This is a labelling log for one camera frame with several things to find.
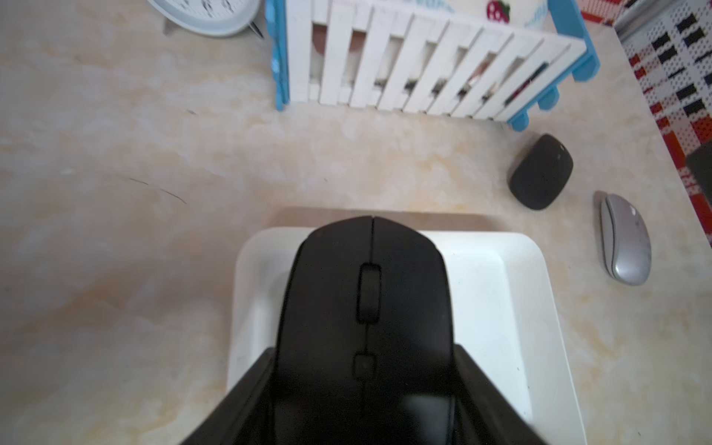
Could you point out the strawberry print blanket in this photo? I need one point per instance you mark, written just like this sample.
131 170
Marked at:
518 13

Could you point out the white alarm clock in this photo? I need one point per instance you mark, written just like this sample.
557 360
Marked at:
211 18

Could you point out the toy crib white blue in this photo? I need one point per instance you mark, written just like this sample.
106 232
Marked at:
398 56

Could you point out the white storage tray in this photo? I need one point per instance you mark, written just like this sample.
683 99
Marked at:
505 317

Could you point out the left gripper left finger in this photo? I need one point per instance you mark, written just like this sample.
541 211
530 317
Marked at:
246 414

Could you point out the black mouse with logo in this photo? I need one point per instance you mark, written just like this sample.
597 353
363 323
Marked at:
365 346

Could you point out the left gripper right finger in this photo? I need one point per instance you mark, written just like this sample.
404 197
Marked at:
482 414

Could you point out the silver mouse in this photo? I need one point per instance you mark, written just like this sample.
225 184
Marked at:
627 245

